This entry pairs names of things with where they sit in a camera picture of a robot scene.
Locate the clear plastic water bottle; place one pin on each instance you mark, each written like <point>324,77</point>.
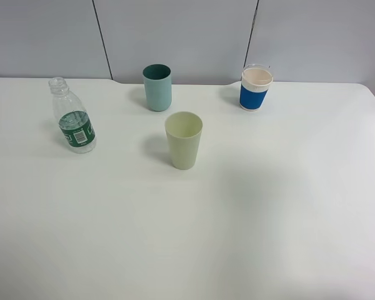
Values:
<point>72,117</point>

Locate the teal plastic cup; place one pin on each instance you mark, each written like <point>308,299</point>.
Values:
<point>158,86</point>

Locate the light green plastic cup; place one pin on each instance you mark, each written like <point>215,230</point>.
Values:
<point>183,131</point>

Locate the blue sleeved paper cup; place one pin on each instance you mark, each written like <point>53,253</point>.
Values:
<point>255,82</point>

